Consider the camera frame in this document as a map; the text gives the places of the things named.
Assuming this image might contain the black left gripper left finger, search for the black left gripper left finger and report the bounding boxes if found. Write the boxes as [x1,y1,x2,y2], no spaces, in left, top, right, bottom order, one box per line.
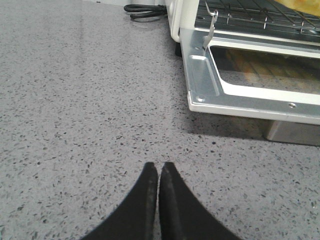
[83,162,158,240]

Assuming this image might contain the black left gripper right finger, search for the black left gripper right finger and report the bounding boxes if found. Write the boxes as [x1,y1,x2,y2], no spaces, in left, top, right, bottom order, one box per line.
[158,162,239,240]

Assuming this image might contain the glass oven door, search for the glass oven door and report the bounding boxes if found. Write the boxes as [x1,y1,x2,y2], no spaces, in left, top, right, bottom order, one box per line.
[180,29,320,125]

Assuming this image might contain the golden bread roll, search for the golden bread roll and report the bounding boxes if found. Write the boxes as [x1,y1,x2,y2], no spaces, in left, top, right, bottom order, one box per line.
[275,0,320,17]

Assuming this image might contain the white Toshiba toaster oven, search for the white Toshiba toaster oven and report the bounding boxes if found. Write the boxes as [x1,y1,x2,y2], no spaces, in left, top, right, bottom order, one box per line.
[165,0,320,59]

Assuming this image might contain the black power cable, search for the black power cable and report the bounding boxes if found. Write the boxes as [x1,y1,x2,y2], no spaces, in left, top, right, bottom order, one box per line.
[123,3,168,23]

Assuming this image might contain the oven wire rack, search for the oven wire rack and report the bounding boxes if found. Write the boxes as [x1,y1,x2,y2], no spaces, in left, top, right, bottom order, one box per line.
[194,0,320,37]

